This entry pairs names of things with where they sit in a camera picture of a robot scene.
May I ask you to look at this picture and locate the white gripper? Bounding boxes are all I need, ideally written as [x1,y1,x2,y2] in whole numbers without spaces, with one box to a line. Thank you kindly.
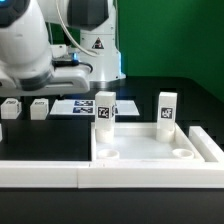
[0,65,91,97]

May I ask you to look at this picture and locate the black cables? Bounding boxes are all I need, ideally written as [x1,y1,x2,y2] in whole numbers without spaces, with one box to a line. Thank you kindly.
[53,56,94,74]

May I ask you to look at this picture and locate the white U-shaped fence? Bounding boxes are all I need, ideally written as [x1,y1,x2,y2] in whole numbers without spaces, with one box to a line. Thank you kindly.
[0,126,224,188]

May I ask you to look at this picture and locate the white marker plate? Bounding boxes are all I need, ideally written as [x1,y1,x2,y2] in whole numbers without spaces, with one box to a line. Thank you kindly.
[50,99,139,116]

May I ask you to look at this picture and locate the white square tabletop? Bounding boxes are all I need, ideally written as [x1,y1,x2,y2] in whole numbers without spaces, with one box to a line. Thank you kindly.
[91,122,205,163]

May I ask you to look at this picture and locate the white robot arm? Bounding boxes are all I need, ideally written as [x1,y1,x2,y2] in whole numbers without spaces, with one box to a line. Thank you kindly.
[0,0,125,97]

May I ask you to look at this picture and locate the grey camera cable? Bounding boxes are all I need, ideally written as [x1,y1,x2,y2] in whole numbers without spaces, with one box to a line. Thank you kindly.
[55,0,101,56]

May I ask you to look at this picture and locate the white block at left edge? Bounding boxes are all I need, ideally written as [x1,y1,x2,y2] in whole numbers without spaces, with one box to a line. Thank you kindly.
[0,123,3,142]

